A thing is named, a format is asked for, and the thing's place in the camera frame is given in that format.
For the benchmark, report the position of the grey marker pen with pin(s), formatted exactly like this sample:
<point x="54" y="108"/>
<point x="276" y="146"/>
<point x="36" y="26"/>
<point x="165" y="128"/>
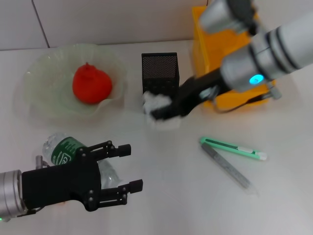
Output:
<point x="225" y="164"/>

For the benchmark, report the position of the pale green glass fruit plate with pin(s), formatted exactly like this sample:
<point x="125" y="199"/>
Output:
<point x="49" y="80"/>

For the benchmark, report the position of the yellow plastic storage bin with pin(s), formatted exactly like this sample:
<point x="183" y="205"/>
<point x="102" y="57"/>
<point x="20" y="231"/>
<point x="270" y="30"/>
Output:
<point x="215" y="49"/>

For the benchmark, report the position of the green utility knife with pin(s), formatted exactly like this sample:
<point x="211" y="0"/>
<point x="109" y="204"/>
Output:
<point x="220" y="145"/>

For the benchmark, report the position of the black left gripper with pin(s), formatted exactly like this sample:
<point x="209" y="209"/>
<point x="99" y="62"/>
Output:
<point x="61" y="183"/>

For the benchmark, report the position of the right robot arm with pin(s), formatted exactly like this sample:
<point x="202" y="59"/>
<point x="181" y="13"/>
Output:
<point x="288" y="49"/>

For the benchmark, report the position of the clear water bottle green label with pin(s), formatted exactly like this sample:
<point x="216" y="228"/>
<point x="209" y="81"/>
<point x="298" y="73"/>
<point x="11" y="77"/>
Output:
<point x="61" y="149"/>

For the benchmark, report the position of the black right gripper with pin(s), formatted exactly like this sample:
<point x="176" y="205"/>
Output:
<point x="195" y="93"/>

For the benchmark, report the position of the white paper ball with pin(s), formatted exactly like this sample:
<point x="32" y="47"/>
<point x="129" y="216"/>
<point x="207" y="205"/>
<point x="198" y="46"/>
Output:
<point x="156" y="100"/>

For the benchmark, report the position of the red-orange fruit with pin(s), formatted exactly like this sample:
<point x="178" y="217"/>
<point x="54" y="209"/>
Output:
<point x="91" y="85"/>

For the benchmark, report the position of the black mesh pen holder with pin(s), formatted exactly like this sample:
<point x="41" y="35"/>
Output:
<point x="159" y="73"/>

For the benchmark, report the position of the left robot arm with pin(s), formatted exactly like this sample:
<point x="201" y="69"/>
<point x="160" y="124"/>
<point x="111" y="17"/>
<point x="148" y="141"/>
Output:
<point x="9" y="193"/>

